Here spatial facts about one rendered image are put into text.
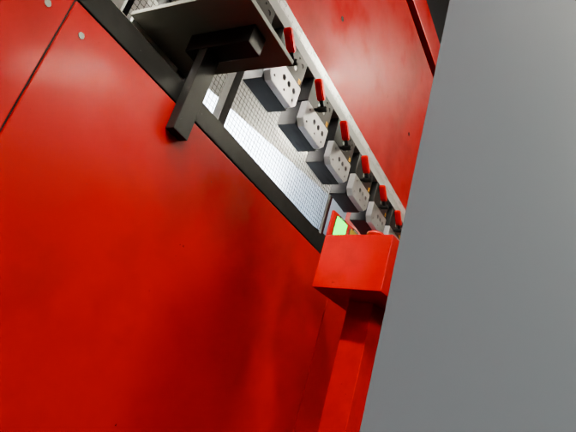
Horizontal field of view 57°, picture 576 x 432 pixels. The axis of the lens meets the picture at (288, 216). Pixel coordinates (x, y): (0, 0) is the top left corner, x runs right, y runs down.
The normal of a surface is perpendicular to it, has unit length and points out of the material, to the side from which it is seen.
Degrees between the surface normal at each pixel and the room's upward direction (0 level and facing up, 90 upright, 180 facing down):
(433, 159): 90
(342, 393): 90
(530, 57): 90
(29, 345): 90
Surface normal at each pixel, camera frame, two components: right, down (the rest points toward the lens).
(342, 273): -0.55, -0.47
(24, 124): 0.86, 0.04
